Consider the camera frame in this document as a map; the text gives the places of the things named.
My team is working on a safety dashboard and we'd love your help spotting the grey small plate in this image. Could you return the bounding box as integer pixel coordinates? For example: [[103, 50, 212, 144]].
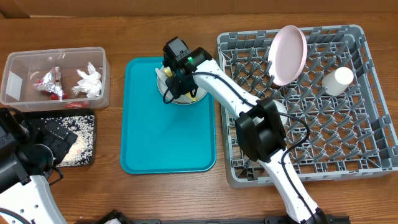
[[157, 77, 207, 105]]

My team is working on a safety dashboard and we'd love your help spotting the red sauce packet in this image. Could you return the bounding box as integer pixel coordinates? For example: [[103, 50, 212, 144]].
[[65, 102, 86, 109]]

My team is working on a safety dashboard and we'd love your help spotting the silver foil wrapper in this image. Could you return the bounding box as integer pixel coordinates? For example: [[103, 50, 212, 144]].
[[34, 67, 68, 100]]

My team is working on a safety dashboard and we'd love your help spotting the white napkin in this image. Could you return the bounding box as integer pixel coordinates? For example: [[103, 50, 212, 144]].
[[72, 62, 102, 98]]

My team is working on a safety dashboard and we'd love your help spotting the white large plate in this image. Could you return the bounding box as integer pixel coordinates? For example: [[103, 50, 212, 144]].
[[268, 25, 307, 86]]

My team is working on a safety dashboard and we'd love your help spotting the grey bowl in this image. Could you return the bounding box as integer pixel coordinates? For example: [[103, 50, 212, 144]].
[[273, 100, 287, 126]]

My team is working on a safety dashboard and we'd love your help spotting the white plastic cup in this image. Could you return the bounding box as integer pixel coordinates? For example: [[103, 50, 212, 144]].
[[322, 67, 354, 96]]

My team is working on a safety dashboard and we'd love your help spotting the yellow plastic spoon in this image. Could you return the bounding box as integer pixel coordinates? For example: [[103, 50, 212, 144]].
[[164, 68, 173, 77]]

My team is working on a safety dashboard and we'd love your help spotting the white plastic knife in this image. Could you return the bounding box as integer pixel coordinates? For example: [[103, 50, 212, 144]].
[[155, 68, 168, 83]]

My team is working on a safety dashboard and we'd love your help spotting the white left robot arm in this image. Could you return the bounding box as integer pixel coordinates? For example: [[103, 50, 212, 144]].
[[1, 108, 77, 223]]

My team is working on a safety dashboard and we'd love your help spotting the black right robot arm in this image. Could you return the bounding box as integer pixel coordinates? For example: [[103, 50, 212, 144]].
[[159, 37, 327, 223]]

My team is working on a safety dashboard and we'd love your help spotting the grey dishwasher rack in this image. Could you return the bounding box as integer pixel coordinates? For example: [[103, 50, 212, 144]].
[[217, 25, 397, 181]]

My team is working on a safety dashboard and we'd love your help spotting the black plastic tray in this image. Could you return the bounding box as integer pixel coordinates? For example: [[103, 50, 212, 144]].
[[24, 108, 96, 164]]

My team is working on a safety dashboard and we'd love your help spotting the spilled white rice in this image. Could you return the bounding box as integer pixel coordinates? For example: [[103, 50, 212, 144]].
[[45, 115, 95, 167]]

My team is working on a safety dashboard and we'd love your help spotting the clear plastic bin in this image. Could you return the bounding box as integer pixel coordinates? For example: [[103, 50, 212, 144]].
[[1, 47, 110, 111]]

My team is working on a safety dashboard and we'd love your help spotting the teal serving tray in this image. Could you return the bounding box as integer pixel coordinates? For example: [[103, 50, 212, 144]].
[[120, 57, 216, 174]]

